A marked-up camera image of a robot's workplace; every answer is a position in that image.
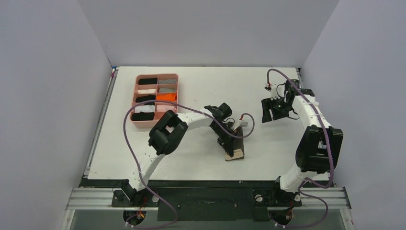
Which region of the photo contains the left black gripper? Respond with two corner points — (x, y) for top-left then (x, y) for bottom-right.
(211, 123), (238, 158)

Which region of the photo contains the olive underwear beige waistband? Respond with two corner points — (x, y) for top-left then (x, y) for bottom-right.
(225, 138), (245, 161)

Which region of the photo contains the pink divided organizer tray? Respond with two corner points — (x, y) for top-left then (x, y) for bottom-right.
(130, 73), (180, 128)

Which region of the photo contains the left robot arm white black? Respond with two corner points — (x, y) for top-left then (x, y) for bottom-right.
(121, 103), (241, 206)

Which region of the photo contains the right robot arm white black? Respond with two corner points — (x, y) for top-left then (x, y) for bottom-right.
(261, 80), (343, 206)

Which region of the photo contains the orange rolled underwear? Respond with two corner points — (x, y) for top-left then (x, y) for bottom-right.
(156, 92), (177, 102)

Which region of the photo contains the pink rolled underwear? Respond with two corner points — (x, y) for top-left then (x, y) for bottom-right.
(156, 104), (177, 112)

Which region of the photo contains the grey striped rolled underwear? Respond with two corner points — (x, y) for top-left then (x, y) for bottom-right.
(158, 79), (178, 84)

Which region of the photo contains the white rolled underwear lower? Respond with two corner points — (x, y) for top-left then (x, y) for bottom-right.
(134, 105), (156, 113)

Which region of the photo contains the white rolled underwear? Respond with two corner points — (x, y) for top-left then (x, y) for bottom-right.
(134, 105), (156, 113)
(137, 89), (157, 94)

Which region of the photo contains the black rolled underwear middle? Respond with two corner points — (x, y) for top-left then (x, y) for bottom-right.
(135, 95), (156, 103)

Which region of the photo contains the black rolled underwear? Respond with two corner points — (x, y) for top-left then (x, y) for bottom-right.
(135, 95), (156, 103)
(137, 78), (158, 85)
(131, 112), (155, 122)

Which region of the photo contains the white rolled underwear upper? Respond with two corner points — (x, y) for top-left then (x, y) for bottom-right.
(137, 89), (157, 94)

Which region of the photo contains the black rolled underwear bottom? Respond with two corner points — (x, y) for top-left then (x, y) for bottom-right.
(131, 112), (155, 122)

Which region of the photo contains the black rolled underwear top left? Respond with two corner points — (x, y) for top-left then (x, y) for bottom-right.
(137, 78), (158, 85)

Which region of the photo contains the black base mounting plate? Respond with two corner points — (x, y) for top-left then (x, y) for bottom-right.
(79, 178), (331, 225)

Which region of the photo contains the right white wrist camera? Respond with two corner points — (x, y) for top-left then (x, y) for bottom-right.
(264, 83), (285, 100)

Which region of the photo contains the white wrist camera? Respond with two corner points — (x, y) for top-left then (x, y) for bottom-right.
(264, 83), (285, 100)
(238, 119), (248, 127)

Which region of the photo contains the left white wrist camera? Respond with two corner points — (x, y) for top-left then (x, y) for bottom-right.
(238, 119), (248, 127)

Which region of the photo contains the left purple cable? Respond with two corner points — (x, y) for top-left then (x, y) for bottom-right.
(123, 100), (255, 230)

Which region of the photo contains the aluminium frame rail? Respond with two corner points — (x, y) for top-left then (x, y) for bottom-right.
(60, 187), (356, 230)

